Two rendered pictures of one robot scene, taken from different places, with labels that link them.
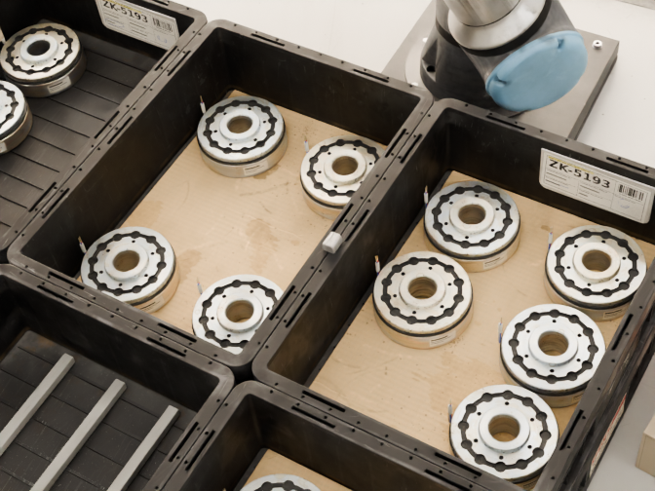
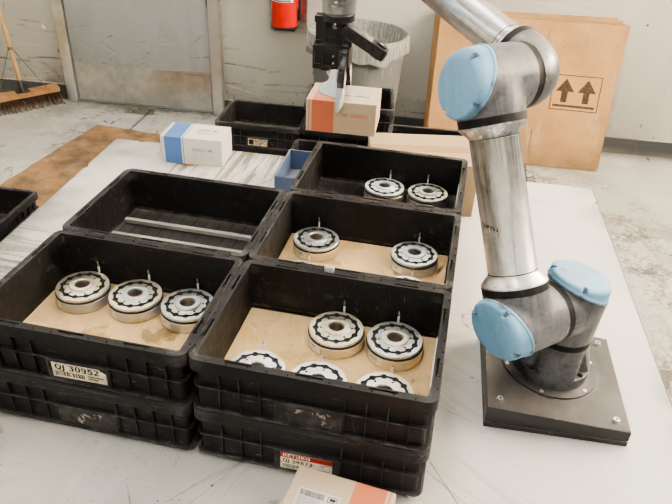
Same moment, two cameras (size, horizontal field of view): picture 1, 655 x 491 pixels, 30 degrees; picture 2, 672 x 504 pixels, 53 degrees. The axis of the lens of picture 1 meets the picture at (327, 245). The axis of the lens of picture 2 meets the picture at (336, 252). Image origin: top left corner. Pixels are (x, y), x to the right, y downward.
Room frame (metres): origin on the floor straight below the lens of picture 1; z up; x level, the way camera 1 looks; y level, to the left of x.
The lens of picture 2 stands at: (0.28, -0.96, 1.65)
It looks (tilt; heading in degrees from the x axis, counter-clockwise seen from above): 33 degrees down; 64
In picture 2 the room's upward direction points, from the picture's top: 3 degrees clockwise
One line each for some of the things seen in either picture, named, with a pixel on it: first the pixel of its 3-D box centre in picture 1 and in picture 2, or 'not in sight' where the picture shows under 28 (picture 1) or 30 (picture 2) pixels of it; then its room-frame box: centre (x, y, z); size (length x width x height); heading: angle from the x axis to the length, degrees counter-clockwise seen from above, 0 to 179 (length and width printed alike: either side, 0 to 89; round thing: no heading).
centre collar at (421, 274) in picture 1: (422, 288); (336, 327); (0.72, -0.09, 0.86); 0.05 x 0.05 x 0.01
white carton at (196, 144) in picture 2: not in sight; (197, 144); (0.76, 1.07, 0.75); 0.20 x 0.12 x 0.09; 148
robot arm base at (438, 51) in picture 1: (480, 42); (555, 345); (1.14, -0.23, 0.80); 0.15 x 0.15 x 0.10
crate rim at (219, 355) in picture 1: (228, 179); (360, 239); (0.86, 0.09, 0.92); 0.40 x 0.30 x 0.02; 143
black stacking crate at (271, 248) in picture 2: (235, 209); (359, 259); (0.86, 0.09, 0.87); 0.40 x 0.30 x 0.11; 143
